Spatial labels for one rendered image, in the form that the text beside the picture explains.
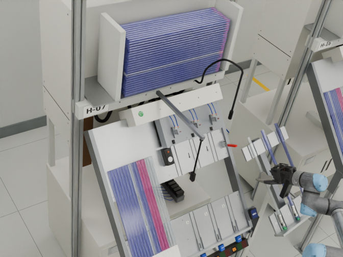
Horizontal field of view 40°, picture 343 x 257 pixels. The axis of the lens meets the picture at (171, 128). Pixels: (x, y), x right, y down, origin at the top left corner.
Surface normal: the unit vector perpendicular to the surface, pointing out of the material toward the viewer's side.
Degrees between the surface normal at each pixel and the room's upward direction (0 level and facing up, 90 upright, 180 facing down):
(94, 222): 0
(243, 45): 90
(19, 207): 0
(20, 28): 90
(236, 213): 48
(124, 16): 90
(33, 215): 0
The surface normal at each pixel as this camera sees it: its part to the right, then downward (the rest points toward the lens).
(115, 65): -0.82, 0.27
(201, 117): 0.51, -0.07
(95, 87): 0.14, -0.76
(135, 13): 0.55, 0.59
